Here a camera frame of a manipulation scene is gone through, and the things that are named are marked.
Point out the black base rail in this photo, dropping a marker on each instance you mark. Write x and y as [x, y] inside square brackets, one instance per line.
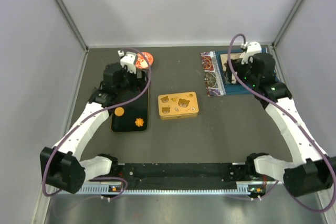
[181, 176]

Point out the yellow cookie tin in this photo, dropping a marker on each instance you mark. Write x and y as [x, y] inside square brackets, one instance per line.
[177, 116]

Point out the orange round cookie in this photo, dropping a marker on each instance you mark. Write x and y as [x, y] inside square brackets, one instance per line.
[119, 111]

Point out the orange flower cookie bottom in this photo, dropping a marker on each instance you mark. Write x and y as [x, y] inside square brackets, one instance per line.
[139, 122]

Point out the wooden puzzle board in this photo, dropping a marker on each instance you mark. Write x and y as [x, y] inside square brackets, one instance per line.
[225, 66]

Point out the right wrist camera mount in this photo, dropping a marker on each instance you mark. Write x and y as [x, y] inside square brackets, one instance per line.
[249, 49]

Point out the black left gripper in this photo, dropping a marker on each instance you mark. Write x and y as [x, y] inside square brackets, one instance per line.
[138, 85]

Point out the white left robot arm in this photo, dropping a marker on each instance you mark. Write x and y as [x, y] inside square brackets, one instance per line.
[61, 165]

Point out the patterned cloth mat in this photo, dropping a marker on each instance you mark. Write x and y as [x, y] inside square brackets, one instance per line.
[211, 77]

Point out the silver tin lid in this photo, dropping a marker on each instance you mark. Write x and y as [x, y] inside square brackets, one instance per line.
[178, 103]

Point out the red patterned small bowl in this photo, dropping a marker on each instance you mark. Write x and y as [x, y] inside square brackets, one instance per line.
[144, 59]

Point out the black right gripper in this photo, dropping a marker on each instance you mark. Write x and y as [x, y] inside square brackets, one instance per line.
[238, 66]

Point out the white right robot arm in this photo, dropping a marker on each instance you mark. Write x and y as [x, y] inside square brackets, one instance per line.
[311, 169]

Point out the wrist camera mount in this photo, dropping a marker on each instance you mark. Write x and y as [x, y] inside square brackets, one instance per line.
[249, 49]
[128, 61]

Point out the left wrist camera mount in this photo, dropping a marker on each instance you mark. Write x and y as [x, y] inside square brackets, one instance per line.
[128, 61]

